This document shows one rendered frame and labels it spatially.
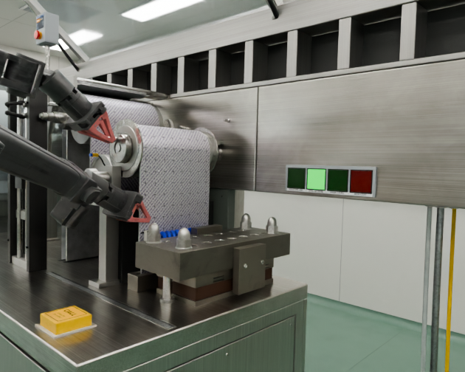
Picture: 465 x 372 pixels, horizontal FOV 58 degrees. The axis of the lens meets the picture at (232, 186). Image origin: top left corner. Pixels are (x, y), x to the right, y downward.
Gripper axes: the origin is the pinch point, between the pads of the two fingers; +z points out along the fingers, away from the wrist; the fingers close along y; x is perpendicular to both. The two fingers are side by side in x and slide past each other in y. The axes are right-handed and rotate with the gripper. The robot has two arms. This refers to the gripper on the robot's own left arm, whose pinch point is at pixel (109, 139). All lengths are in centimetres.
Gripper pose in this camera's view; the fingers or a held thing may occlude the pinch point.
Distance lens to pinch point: 107.5
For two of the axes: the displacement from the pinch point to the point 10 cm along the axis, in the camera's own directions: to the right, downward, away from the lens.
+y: 7.3, 0.4, -6.8
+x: 4.5, -7.8, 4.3
